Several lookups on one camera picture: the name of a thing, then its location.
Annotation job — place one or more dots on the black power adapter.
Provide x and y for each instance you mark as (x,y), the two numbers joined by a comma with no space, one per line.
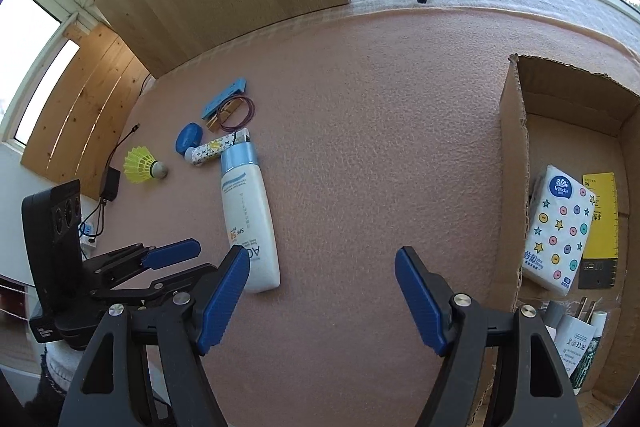
(110,184)

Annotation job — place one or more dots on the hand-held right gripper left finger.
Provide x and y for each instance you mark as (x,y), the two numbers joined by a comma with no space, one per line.
(225,302)

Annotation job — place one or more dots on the blue round container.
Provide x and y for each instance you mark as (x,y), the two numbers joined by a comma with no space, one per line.
(188,138)

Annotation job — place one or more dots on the pine plank panel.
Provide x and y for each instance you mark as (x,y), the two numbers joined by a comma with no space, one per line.
(85,107)

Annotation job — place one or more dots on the yellow shuttlecock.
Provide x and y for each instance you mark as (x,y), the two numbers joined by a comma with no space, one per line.
(140,164)

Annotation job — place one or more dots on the white sunscreen bottle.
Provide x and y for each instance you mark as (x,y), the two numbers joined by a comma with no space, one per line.
(247,217)

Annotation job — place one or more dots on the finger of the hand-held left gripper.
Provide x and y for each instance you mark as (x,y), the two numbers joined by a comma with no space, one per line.
(170,253)
(175,281)

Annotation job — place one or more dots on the white power strip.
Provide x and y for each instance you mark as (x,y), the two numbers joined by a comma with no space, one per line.
(87,232)

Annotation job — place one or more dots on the patterned white tube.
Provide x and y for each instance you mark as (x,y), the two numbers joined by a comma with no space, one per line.
(212,149)

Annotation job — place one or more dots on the wooden clothespin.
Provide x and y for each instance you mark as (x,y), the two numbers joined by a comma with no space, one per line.
(222,117)

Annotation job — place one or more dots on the person's left hand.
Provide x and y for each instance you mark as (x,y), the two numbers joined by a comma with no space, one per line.
(62,367)

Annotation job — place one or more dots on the yellow and grey ruler card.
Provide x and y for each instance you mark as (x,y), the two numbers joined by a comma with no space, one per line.
(605,217)

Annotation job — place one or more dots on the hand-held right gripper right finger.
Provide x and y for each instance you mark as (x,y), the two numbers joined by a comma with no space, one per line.
(420,302)

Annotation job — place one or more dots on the cardboard box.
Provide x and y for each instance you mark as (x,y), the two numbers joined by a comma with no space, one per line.
(510,187)

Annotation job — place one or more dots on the patterned tissue pack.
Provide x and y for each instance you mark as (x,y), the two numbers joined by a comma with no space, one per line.
(557,232)

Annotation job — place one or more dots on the blue plastic holder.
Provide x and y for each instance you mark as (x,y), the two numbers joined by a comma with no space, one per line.
(222,99)

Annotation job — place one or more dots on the white usb charger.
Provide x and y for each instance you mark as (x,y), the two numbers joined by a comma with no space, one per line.
(575,342)

